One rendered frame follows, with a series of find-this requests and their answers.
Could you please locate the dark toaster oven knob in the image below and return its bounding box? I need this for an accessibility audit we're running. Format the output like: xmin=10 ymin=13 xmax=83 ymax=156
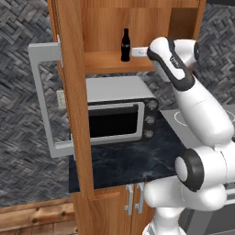
xmin=146 ymin=98 xmax=159 ymax=111
xmin=143 ymin=129 xmax=154 ymax=140
xmin=144 ymin=114 xmax=156 ymax=126

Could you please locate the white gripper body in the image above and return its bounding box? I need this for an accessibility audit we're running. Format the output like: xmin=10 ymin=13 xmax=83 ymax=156
xmin=130 ymin=46 xmax=151 ymax=59

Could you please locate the grey hob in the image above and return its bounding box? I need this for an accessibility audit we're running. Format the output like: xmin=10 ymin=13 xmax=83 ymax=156
xmin=160 ymin=103 xmax=235 ymax=149

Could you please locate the dark bottled drink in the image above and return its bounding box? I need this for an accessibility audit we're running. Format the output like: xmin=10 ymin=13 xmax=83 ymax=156
xmin=120 ymin=28 xmax=132 ymax=62

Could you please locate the grey toaster oven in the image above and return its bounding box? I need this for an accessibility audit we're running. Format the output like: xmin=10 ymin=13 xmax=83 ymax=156
xmin=84 ymin=75 xmax=161 ymax=146

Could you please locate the grey cabinet door handle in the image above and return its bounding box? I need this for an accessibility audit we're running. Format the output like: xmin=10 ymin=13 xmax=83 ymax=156
xmin=56 ymin=34 xmax=64 ymax=69

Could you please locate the wooden base cabinet door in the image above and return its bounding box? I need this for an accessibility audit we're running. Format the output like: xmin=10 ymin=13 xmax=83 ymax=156
xmin=72 ymin=185 xmax=133 ymax=235
xmin=131 ymin=182 xmax=158 ymax=235

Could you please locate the grey base cabinet handle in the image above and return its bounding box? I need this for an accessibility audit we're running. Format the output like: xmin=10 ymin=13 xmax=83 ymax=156
xmin=124 ymin=184 xmax=135 ymax=216
xmin=134 ymin=182 xmax=145 ymax=215

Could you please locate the white wall socket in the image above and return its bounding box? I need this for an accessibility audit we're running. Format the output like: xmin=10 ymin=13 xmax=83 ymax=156
xmin=56 ymin=89 xmax=67 ymax=110

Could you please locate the wooden wall cabinet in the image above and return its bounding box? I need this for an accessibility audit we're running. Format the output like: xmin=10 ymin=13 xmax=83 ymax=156
xmin=77 ymin=0 xmax=207 ymax=75

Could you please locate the grey framed glass panel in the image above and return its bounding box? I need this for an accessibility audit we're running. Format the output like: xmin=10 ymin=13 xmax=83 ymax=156
xmin=28 ymin=42 xmax=75 ymax=159

